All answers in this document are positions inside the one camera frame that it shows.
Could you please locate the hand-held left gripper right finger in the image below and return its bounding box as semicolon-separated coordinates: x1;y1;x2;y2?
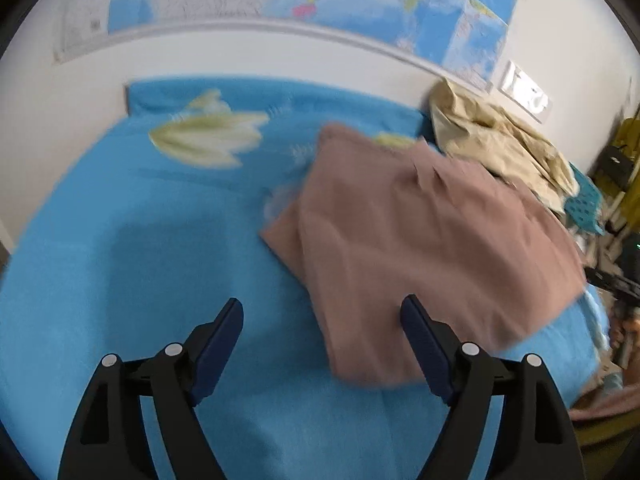
401;294;587;480

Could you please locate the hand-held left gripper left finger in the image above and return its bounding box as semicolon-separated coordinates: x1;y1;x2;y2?
57;297;245;480

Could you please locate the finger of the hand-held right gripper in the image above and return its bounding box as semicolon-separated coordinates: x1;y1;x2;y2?
584;266;640;300

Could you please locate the pink zip jacket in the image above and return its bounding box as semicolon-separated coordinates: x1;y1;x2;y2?
259;122;589;391

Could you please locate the blue perforated plastic basket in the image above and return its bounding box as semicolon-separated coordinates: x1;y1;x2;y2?
564;162;605;237

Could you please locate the black handbag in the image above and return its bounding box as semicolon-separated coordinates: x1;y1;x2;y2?
596;143;637;192

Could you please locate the person's pink knit sweater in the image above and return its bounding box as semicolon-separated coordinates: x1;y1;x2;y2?
569;389;640;424

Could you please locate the olive yellow hanging sweater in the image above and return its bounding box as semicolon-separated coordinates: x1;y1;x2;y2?
606;114;640;162

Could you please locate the blue floral bed sheet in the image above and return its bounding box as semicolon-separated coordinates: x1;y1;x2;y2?
0;76;612;480

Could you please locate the olive cloth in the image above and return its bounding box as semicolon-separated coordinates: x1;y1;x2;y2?
575;416;640;463

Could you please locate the beige garment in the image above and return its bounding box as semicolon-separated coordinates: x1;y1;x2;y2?
428;78;582;217

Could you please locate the white wall socket panel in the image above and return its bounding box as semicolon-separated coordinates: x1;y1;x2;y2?
498;59;550;124

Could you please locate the wall map poster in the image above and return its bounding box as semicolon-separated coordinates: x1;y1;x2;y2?
53;0;532;93

